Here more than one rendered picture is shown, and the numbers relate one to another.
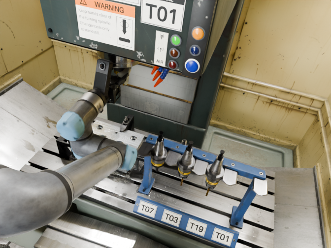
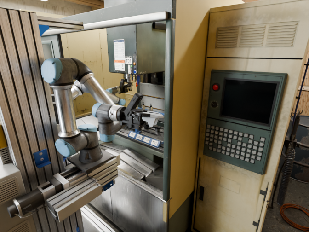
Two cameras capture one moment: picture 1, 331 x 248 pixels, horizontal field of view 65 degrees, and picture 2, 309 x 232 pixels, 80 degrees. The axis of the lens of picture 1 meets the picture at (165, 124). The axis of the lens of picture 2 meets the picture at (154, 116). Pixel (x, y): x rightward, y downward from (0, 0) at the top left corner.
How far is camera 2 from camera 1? 1.49 m
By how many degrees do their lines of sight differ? 31
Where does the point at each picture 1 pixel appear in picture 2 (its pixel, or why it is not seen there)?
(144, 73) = (148, 99)
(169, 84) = (157, 103)
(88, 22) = (116, 66)
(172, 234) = (138, 144)
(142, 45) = (126, 69)
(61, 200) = not seen: hidden behind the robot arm
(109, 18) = (120, 64)
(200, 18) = (134, 60)
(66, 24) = (112, 67)
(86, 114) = (113, 89)
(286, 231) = not seen: hidden behind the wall
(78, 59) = not seen: hidden behind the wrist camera
